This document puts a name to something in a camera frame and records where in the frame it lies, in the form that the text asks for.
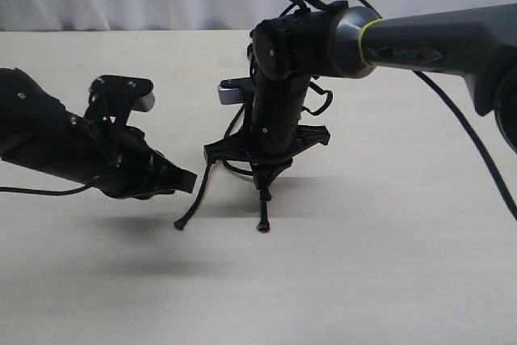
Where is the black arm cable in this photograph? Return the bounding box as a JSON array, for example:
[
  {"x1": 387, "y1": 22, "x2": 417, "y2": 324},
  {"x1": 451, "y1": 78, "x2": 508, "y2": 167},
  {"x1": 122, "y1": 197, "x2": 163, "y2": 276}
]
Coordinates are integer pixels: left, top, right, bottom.
[
  {"x1": 0, "y1": 177, "x2": 100, "y2": 197},
  {"x1": 278, "y1": 0, "x2": 517, "y2": 221}
]

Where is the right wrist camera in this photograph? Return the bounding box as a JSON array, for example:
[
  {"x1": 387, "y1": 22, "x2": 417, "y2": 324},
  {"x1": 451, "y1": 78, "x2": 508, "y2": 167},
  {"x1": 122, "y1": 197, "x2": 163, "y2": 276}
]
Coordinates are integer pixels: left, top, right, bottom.
[{"x1": 217, "y1": 78, "x2": 254, "y2": 106}]

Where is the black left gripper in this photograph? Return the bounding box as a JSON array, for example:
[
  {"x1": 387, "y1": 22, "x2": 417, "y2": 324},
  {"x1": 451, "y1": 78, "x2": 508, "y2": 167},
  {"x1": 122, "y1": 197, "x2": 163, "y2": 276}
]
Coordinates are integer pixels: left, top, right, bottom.
[{"x1": 82, "y1": 119, "x2": 197, "y2": 200}]

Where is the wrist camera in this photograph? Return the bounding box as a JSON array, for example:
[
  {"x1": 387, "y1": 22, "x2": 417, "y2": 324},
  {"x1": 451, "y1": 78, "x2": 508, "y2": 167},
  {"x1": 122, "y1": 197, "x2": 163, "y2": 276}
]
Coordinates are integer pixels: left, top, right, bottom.
[
  {"x1": 217, "y1": 78, "x2": 254, "y2": 106},
  {"x1": 84, "y1": 74, "x2": 155, "y2": 128}
]

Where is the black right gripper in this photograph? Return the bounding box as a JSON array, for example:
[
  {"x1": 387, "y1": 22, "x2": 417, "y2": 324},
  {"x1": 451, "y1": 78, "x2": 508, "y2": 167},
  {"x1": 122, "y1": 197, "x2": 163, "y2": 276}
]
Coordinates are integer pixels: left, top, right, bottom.
[{"x1": 204, "y1": 73, "x2": 330, "y2": 191}]

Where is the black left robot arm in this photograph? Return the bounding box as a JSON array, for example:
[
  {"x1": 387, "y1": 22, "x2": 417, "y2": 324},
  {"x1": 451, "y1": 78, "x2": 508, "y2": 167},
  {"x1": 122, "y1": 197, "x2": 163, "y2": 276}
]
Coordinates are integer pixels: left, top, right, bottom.
[{"x1": 1, "y1": 68, "x2": 197, "y2": 200}]

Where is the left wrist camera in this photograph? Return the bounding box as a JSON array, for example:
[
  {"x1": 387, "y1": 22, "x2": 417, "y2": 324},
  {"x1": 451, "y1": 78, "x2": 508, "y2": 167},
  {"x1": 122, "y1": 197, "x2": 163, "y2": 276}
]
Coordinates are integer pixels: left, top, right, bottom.
[{"x1": 84, "y1": 74, "x2": 155, "y2": 128}]

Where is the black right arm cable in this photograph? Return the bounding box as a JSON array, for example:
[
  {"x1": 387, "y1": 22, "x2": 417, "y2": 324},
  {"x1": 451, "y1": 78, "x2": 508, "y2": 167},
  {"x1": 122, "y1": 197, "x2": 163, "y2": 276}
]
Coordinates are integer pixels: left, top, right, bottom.
[{"x1": 278, "y1": 0, "x2": 517, "y2": 221}]

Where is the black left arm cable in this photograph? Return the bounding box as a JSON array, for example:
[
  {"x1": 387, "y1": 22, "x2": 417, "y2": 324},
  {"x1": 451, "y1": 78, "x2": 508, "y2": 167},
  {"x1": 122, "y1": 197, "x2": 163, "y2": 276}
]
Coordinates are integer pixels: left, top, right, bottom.
[{"x1": 0, "y1": 177, "x2": 100, "y2": 197}]

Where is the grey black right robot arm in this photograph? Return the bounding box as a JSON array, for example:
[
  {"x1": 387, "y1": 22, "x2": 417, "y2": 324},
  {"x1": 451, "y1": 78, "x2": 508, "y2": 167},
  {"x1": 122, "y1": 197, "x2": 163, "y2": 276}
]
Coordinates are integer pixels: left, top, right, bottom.
[{"x1": 204, "y1": 4, "x2": 516, "y2": 190}]

